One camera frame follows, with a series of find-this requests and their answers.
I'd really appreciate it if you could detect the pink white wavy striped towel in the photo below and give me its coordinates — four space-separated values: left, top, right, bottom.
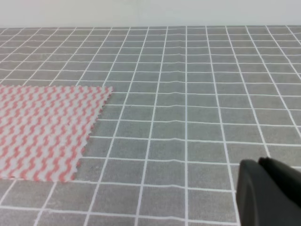
0 85 113 182

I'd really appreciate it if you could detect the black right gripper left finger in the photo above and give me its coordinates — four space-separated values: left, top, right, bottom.
236 160 267 226

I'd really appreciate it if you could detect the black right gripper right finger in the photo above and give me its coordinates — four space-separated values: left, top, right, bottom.
258 158 301 226

